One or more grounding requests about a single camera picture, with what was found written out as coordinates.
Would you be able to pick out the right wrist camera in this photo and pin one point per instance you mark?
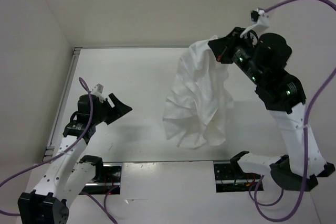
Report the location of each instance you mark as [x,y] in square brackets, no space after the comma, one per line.
[260,22]

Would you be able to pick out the aluminium table frame rail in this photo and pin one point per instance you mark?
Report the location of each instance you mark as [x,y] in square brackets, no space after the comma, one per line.
[50,146]

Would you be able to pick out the white pleated skirt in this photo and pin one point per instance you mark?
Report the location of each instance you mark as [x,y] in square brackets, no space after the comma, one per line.
[195,112]

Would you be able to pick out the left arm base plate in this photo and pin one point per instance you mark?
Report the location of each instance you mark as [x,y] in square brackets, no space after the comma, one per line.
[109,181]

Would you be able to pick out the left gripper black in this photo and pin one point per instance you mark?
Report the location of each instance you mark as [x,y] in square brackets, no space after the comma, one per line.
[116,112]

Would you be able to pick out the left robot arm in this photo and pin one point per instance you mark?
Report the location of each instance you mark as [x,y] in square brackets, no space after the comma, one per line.
[67,175]

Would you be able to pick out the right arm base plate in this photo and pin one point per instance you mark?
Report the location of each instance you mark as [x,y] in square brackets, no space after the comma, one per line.
[228,181]

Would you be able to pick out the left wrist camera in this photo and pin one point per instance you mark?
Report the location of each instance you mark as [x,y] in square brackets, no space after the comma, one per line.
[97,90]

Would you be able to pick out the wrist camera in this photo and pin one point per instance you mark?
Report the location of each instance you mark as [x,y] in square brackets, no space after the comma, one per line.
[260,22]
[97,90]

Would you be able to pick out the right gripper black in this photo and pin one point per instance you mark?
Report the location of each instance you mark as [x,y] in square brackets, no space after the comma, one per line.
[220,46]

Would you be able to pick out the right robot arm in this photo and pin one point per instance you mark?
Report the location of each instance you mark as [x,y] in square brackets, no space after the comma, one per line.
[283,96]

